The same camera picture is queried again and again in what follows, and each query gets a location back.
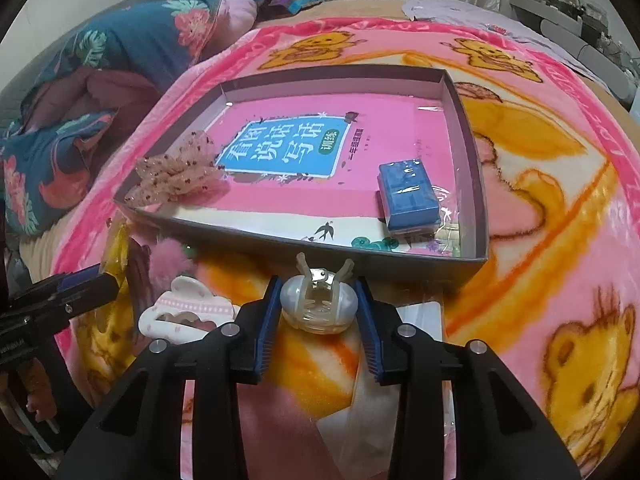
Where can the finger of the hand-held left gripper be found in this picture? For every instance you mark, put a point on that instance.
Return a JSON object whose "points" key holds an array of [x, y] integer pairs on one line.
{"points": [[82, 276], [97, 291]]}

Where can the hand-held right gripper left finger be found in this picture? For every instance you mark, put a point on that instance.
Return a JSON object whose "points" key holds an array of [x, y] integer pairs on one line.
{"points": [[265, 330]]}

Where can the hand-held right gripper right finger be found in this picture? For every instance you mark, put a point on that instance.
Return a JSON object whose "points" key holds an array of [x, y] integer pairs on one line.
{"points": [[372, 335]]}

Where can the pearl white hair claw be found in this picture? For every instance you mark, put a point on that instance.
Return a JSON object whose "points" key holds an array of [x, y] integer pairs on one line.
{"points": [[300, 305]]}

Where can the mauve hair claw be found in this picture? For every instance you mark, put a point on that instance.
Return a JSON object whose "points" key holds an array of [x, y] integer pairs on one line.
{"points": [[139, 270]]}

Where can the clear earring bag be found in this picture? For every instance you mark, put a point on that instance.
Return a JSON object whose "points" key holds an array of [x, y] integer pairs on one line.
{"points": [[425, 317]]}

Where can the white cloud-shaped hair claw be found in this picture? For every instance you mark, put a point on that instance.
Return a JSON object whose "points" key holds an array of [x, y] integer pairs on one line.
{"points": [[200, 305]]}

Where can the grey cardboard box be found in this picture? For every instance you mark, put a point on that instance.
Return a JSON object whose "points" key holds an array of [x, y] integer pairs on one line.
{"points": [[250, 232]]}

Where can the small blue box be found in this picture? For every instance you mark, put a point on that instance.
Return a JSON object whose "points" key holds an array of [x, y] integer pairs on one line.
{"points": [[407, 195]]}

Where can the pink bear blanket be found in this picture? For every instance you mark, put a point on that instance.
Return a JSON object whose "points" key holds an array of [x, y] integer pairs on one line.
{"points": [[550, 260]]}

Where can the pink book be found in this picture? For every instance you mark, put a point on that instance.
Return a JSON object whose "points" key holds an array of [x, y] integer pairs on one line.
{"points": [[390, 125]]}

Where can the blue floral quilt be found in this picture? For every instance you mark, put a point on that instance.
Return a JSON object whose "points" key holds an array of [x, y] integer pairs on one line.
{"points": [[100, 45]]}

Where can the purple striped pillow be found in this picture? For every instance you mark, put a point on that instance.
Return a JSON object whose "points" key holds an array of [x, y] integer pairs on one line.
{"points": [[295, 0]]}

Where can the grey wall shelf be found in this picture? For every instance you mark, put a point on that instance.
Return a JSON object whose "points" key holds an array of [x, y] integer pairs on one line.
{"points": [[565, 15]]}

